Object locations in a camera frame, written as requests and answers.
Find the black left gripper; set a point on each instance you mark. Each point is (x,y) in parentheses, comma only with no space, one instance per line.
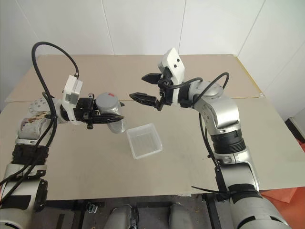
(83,109)

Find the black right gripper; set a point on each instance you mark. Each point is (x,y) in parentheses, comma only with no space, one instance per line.
(165,95)

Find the grey jar lid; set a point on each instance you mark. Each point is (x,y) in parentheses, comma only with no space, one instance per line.
(107,102)

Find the clear plastic jar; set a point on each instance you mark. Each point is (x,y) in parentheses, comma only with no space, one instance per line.
(118,125)

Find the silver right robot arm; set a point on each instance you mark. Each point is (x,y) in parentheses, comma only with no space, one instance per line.
(224,107)

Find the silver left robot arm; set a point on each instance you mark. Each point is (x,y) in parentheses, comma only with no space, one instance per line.
(28,130)

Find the clear plastic box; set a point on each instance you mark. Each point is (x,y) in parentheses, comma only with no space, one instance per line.
(144,140)

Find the dark box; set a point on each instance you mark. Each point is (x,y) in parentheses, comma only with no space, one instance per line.
(296,128)

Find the small metal clamp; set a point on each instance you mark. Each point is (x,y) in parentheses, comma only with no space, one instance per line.
(92,207)

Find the grey rounded robot leg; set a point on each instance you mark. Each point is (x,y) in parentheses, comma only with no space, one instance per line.
(178,217)
(121,218)

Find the black zip tie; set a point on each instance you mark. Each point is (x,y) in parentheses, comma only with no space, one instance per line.
(207,188)

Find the orange plastic sheet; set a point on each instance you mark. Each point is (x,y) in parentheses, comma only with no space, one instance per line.
(281,194)

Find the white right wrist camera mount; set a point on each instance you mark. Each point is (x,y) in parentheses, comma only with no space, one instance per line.
(176,69)

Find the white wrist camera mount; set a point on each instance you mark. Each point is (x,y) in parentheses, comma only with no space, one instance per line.
(176,69)
(70,83)

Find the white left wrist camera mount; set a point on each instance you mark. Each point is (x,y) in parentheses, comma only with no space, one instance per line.
(70,83)

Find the black metal table frame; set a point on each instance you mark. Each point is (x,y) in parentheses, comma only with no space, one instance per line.
(71,205)

